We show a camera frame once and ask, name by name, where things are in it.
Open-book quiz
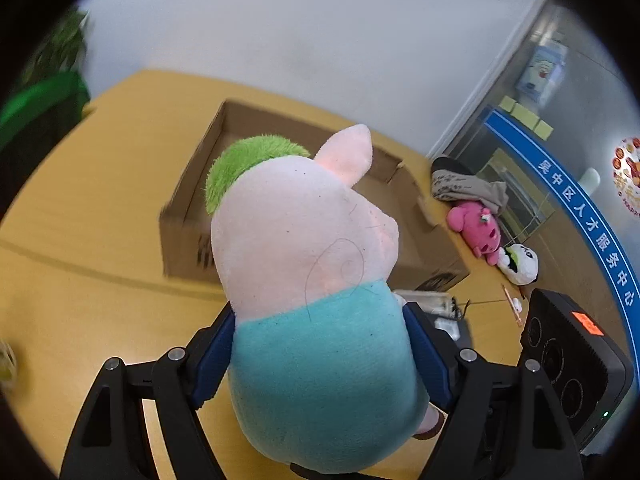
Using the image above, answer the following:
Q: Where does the brown cardboard box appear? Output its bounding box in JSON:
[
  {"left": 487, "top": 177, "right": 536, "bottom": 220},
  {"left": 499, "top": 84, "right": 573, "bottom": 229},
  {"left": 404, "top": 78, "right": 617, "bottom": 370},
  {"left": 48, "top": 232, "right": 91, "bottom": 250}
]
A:
[{"left": 160, "top": 101, "right": 468, "bottom": 304}]

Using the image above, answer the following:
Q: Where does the black product box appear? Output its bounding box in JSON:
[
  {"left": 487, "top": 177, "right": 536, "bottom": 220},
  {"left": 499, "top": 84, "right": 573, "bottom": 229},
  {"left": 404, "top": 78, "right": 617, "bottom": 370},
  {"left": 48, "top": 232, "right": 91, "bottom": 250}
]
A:
[{"left": 521, "top": 288, "right": 634, "bottom": 448}]

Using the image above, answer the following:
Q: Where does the wooden pencil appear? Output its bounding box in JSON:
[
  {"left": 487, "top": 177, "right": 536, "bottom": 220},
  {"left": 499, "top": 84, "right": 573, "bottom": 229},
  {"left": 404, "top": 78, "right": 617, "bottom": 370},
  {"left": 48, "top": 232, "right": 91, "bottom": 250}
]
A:
[{"left": 502, "top": 285, "right": 524, "bottom": 327}]

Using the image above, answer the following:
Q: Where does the grey folded cloth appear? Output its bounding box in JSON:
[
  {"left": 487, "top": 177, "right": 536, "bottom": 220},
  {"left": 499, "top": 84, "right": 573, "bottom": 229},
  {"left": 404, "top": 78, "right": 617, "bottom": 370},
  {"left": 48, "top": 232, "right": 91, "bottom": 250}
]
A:
[{"left": 431, "top": 156, "right": 509, "bottom": 216}]

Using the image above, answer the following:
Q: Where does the white green plush toy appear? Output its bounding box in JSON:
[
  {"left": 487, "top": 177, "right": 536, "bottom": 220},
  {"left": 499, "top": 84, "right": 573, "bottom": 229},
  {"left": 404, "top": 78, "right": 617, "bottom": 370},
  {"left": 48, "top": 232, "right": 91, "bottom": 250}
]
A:
[{"left": 497, "top": 244, "right": 539, "bottom": 287}]

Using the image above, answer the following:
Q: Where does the white folding phone stand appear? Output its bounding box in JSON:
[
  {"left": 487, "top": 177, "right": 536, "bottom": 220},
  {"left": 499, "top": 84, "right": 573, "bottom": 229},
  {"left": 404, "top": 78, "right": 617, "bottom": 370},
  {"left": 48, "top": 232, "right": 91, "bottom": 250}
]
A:
[{"left": 393, "top": 289, "right": 473, "bottom": 349}]

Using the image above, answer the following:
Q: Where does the pink pig plush toy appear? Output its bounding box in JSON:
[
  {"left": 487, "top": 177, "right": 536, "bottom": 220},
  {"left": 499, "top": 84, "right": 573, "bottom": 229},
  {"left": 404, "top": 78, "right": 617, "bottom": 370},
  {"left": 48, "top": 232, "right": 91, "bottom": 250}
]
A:
[{"left": 205, "top": 125, "right": 445, "bottom": 474}]

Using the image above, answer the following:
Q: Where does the pink strawberry plush toy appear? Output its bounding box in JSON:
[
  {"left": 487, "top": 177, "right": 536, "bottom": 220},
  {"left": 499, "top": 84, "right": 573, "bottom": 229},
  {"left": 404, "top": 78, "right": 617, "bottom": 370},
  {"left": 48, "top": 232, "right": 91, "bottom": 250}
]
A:
[{"left": 446, "top": 200, "right": 501, "bottom": 266}]

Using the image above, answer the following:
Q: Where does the potted green plant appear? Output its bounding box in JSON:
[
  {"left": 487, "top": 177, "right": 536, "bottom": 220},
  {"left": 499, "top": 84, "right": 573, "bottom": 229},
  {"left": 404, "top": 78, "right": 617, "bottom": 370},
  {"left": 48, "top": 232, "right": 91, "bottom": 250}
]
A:
[{"left": 18, "top": 6, "right": 88, "bottom": 87}]

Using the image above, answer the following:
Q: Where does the blue glass door banner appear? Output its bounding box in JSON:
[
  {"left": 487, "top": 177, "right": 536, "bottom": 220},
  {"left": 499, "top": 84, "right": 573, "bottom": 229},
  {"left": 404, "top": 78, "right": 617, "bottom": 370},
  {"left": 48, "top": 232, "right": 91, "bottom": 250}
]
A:
[{"left": 484, "top": 110, "right": 639, "bottom": 344}]

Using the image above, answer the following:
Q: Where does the green covered side table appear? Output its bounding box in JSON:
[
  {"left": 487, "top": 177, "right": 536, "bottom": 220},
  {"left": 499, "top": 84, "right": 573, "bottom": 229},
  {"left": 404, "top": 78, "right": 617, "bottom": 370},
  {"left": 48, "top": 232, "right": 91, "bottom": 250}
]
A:
[{"left": 1, "top": 72, "right": 90, "bottom": 148}]

